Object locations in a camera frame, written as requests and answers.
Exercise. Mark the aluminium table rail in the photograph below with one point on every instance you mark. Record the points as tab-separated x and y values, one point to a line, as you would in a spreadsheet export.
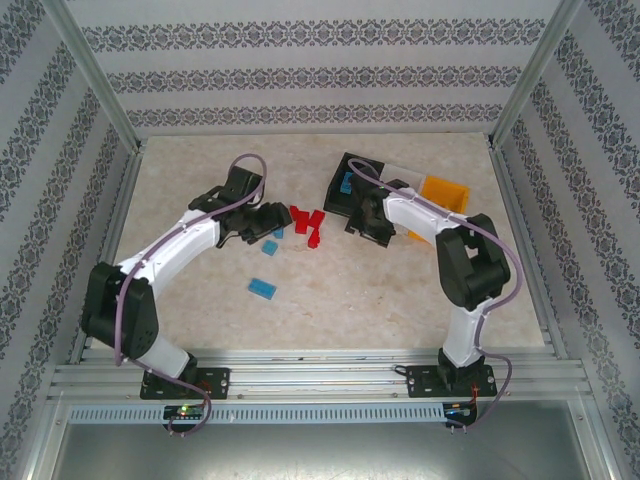
310	372

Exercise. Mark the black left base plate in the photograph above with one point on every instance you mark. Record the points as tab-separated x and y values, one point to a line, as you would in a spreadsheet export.
220	382

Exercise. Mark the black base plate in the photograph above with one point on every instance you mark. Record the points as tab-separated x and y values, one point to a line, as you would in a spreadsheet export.
420	382
220	382

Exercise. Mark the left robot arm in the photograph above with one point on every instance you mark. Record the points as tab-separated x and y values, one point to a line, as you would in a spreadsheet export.
165	245

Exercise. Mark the aluminium frame post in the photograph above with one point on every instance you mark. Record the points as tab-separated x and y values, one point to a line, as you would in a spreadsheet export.
534	75
97	75

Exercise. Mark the yellow plastic bin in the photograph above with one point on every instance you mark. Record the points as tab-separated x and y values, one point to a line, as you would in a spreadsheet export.
442	192

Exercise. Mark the blue eight-stud brick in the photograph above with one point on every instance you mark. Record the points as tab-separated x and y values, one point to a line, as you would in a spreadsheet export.
262	288

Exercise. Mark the white plastic bin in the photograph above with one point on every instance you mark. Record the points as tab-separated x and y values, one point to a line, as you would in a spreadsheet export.
405	177

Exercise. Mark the red rectangular brick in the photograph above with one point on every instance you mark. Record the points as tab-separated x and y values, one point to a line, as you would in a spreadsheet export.
300	220

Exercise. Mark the black plastic bin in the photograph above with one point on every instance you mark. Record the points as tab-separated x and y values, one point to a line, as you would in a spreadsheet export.
335	200

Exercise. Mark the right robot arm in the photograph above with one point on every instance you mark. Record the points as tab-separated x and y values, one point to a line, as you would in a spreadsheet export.
410	212

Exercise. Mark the grey metal sheet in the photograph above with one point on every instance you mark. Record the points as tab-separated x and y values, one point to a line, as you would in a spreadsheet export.
320	455

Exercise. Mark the small teal square brick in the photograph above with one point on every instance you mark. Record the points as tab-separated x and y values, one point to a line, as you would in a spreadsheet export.
270	247

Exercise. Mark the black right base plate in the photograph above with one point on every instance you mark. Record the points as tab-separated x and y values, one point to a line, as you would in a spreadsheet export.
420	382

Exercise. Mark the small circuit board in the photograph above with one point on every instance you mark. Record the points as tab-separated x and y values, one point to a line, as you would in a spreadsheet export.
457	410
185	412

